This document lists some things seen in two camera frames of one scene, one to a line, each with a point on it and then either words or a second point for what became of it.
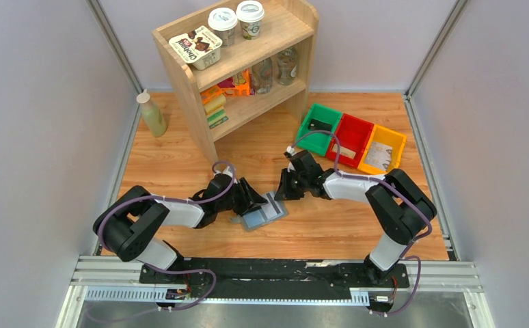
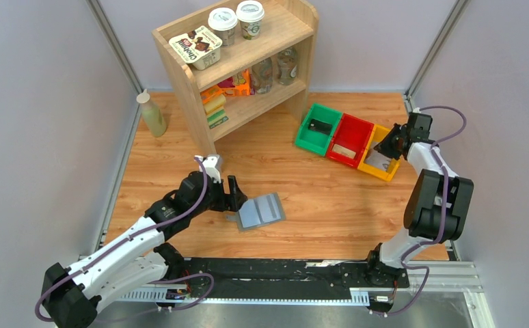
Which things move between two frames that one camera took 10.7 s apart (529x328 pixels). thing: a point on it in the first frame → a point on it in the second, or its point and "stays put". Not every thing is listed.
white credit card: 379,156 stays put
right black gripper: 294,182 → 392,142
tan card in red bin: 344,151 stays put
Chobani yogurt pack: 199,46 stays put
